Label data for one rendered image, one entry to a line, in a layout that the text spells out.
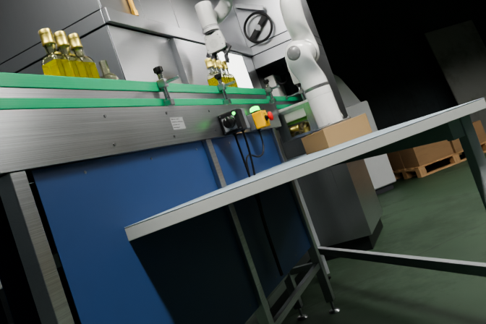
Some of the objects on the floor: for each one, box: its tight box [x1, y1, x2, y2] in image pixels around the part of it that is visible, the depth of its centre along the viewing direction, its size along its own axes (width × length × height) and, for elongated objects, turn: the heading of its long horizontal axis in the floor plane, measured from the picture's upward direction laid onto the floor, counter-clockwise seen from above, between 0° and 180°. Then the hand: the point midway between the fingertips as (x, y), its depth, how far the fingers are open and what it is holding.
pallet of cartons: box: [387, 120, 486, 179], centre depth 622 cm, size 111×80×39 cm
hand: (222, 61), depth 250 cm, fingers open, 5 cm apart
